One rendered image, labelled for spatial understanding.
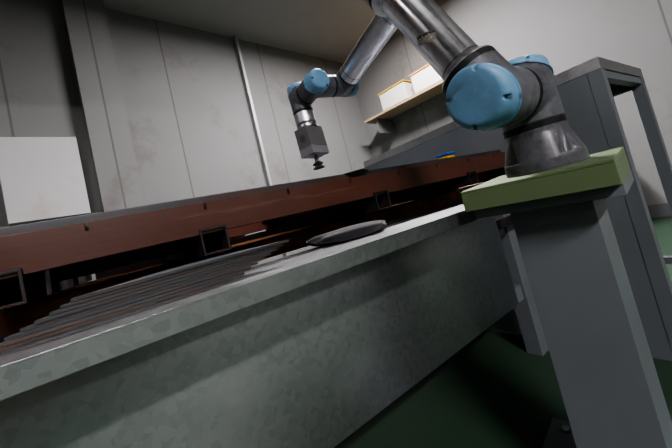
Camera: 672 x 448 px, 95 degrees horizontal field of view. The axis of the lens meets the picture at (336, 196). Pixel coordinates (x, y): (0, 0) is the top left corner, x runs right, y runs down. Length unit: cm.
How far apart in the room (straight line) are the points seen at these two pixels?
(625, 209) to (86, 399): 150
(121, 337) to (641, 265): 146
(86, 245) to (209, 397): 31
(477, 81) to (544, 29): 376
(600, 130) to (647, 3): 291
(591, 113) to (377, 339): 109
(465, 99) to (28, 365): 68
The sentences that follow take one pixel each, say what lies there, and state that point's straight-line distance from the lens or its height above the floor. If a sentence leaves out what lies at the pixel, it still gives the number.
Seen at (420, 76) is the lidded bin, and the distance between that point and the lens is 430.
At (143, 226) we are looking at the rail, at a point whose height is 80.
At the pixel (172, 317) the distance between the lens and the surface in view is 43.
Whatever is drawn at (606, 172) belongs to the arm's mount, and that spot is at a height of 70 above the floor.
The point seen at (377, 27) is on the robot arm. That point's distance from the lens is 102.
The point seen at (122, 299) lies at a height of 70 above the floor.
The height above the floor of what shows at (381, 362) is 39.
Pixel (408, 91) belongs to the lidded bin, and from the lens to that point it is 443.
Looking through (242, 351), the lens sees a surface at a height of 55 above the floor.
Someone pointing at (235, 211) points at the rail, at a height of 80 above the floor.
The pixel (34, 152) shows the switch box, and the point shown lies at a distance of 319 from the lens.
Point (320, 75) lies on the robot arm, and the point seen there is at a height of 119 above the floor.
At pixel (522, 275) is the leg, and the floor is 32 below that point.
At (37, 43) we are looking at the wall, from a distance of 378.
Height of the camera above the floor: 74
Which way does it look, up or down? 4 degrees up
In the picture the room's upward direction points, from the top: 14 degrees counter-clockwise
